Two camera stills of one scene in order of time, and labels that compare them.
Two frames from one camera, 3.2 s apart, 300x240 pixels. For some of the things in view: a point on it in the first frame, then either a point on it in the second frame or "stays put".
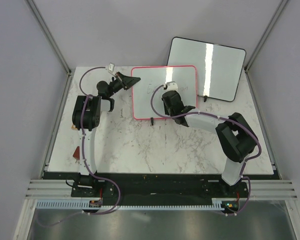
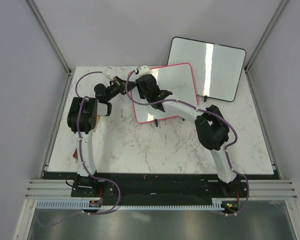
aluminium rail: [272, 190] stays put
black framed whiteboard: [219, 67] stays put
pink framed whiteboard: [153, 76] stays put
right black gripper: [166, 111] to [141, 96]
